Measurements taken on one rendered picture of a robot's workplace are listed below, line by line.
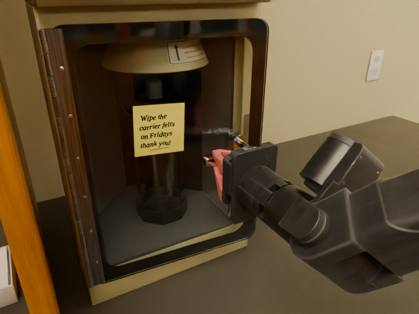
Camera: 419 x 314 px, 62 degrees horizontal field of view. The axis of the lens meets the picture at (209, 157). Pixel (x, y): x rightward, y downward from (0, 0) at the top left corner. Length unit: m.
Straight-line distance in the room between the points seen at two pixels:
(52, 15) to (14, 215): 0.23
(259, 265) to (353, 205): 0.43
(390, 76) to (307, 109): 0.46
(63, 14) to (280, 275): 0.56
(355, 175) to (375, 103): 1.28
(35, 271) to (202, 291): 0.30
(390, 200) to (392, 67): 1.38
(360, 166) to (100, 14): 0.35
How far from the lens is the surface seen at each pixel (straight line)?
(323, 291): 0.70
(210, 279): 0.69
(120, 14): 0.49
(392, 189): 0.31
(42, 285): 0.50
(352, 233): 0.30
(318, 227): 0.31
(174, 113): 0.51
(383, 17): 1.54
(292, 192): 0.39
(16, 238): 0.46
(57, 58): 0.47
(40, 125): 0.95
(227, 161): 0.43
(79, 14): 0.48
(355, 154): 0.37
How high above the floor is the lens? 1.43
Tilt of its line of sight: 25 degrees down
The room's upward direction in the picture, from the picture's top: straight up
